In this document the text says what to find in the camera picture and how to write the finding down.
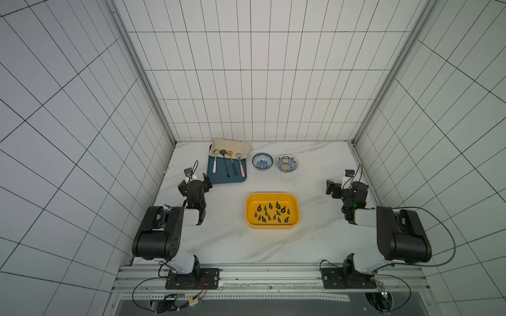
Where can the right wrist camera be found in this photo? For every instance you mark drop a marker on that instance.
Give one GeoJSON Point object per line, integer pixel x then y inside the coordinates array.
{"type": "Point", "coordinates": [349, 173]}

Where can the pink handled spoon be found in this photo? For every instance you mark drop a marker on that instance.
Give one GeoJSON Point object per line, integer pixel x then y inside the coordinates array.
{"type": "Point", "coordinates": [239, 157]}

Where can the black handled spoon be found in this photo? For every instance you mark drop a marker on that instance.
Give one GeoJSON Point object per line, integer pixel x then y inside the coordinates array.
{"type": "Point", "coordinates": [223, 152]}

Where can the yellow plastic storage tray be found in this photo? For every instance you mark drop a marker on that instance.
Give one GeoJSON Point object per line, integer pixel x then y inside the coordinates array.
{"type": "Point", "coordinates": [272, 211]}

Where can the gold blue handled spoon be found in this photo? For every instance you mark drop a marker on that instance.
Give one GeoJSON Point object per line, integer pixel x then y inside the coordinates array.
{"type": "Point", "coordinates": [230, 154]}

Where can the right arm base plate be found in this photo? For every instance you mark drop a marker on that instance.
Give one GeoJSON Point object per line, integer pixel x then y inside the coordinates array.
{"type": "Point", "coordinates": [337, 279]}

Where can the aluminium mounting rail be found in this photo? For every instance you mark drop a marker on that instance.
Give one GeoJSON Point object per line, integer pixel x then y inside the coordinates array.
{"type": "Point", "coordinates": [262, 280]}

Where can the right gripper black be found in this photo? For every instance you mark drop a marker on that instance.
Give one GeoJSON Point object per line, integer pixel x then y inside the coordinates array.
{"type": "Point", "coordinates": [337, 190]}

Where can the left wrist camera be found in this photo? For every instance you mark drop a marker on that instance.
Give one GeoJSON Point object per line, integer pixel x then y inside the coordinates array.
{"type": "Point", "coordinates": [189, 172]}

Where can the beige folded cloth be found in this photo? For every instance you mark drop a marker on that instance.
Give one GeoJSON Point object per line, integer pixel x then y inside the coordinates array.
{"type": "Point", "coordinates": [237, 147]}

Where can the yellow blue patterned bowl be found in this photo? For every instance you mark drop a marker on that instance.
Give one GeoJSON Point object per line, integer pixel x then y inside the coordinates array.
{"type": "Point", "coordinates": [286, 163]}

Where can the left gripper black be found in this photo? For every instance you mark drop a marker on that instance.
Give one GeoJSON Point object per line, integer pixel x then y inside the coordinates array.
{"type": "Point", "coordinates": [194, 186]}

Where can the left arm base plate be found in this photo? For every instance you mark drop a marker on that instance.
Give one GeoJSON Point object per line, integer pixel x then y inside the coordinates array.
{"type": "Point", "coordinates": [203, 278]}

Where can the white handled spoon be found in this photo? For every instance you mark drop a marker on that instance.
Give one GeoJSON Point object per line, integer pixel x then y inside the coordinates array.
{"type": "Point", "coordinates": [216, 152]}

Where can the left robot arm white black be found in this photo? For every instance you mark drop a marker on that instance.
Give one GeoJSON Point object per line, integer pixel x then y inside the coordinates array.
{"type": "Point", "coordinates": [159, 234]}

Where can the dark blue rectangular tray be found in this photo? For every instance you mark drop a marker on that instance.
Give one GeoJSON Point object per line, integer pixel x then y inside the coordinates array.
{"type": "Point", "coordinates": [221, 176]}

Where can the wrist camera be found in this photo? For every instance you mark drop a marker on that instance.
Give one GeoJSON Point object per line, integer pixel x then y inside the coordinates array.
{"type": "Point", "coordinates": [349, 173]}
{"type": "Point", "coordinates": [189, 172]}

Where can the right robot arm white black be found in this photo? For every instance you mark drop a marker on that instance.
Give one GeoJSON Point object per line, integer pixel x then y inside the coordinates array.
{"type": "Point", "coordinates": [399, 237]}

